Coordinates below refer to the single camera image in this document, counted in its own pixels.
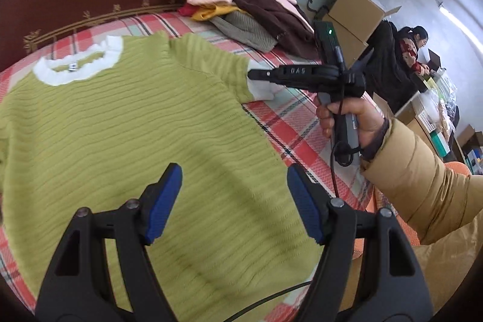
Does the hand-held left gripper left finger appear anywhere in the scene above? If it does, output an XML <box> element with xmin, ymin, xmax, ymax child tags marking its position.
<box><xmin>36</xmin><ymin>163</ymin><xmax>184</xmax><ymax>322</ymax></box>

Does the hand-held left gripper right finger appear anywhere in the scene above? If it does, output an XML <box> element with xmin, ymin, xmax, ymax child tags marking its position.
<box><xmin>287</xmin><ymin>164</ymin><xmax>433</xmax><ymax>322</ymax></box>

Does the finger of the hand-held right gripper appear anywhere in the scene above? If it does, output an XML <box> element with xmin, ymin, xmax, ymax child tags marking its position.
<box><xmin>349</xmin><ymin>46</ymin><xmax>374</xmax><ymax>76</ymax></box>
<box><xmin>247</xmin><ymin>64</ymin><xmax>342</xmax><ymax>94</ymax></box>

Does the green knit sweater white collar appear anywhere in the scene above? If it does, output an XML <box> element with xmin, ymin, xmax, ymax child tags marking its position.
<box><xmin>0</xmin><ymin>30</ymin><xmax>333</xmax><ymax>322</ymax></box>

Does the person's right forearm tan sleeve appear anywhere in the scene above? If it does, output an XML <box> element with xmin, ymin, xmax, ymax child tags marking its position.
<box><xmin>360</xmin><ymin>116</ymin><xmax>483</xmax><ymax>246</ymax></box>

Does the person's right hand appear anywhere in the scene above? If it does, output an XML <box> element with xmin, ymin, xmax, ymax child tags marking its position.
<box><xmin>314</xmin><ymin>96</ymin><xmax>389</xmax><ymax>160</ymax></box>

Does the black coat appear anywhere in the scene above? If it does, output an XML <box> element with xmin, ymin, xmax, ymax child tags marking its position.
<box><xmin>364</xmin><ymin>20</ymin><xmax>420</xmax><ymax>112</ymax></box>

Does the open cardboard box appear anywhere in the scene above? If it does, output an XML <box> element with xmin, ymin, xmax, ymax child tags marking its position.
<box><xmin>321</xmin><ymin>0</ymin><xmax>401</xmax><ymax>72</ymax></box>

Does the red plaid bed sheet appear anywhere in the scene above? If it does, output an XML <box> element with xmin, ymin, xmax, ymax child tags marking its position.
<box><xmin>0</xmin><ymin>11</ymin><xmax>420</xmax><ymax>322</ymax></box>

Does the dark brown garment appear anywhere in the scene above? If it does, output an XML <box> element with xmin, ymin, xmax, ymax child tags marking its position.
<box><xmin>234</xmin><ymin>0</ymin><xmax>322</xmax><ymax>61</ymax></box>

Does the grey ribbed knit garment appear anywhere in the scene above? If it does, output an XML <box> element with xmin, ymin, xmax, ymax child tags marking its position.
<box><xmin>209</xmin><ymin>11</ymin><xmax>280</xmax><ymax>53</ymax></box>

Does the cluttered white table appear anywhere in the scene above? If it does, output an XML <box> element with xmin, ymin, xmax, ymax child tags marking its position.
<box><xmin>392</xmin><ymin>58</ymin><xmax>462</xmax><ymax>157</ymax></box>

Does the orange knit cloth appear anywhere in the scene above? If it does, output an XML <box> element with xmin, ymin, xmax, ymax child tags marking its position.
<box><xmin>351</xmin><ymin>189</ymin><xmax>422</xmax><ymax>262</ymax></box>

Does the tube ceiling light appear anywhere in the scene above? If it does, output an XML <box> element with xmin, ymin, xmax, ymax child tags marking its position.
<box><xmin>438</xmin><ymin>2</ymin><xmax>481</xmax><ymax>44</ymax></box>

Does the yellow garment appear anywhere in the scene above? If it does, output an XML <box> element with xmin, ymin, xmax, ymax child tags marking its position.
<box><xmin>190</xmin><ymin>3</ymin><xmax>242</xmax><ymax>21</ymax></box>

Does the green box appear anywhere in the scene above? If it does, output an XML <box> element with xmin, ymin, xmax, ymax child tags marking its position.
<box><xmin>433</xmin><ymin>131</ymin><xmax>452</xmax><ymax>155</ymax></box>

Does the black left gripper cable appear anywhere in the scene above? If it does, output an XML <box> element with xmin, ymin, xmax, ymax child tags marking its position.
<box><xmin>226</xmin><ymin>280</ymin><xmax>315</xmax><ymax>322</ymax></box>

